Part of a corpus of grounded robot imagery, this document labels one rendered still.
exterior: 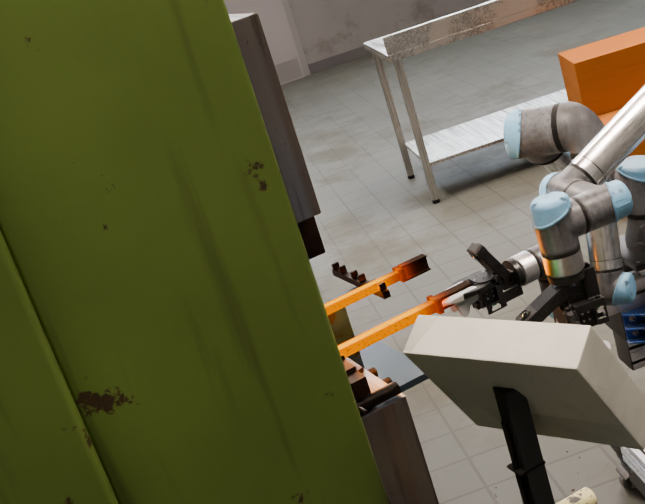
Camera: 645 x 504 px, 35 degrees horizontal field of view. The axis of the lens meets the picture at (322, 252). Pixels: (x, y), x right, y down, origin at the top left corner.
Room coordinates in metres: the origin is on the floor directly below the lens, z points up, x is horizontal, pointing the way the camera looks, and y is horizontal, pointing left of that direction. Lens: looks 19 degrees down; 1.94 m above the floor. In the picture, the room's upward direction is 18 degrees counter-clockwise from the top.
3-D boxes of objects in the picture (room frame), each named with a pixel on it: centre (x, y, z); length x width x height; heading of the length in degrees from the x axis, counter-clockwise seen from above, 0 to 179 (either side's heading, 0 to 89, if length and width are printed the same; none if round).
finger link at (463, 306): (2.15, -0.27, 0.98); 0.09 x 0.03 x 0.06; 112
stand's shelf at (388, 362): (2.64, 0.02, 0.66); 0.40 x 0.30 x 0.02; 20
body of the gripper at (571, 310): (1.80, -0.44, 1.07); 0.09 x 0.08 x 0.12; 94
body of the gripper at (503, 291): (2.20, -0.36, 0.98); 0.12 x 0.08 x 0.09; 109
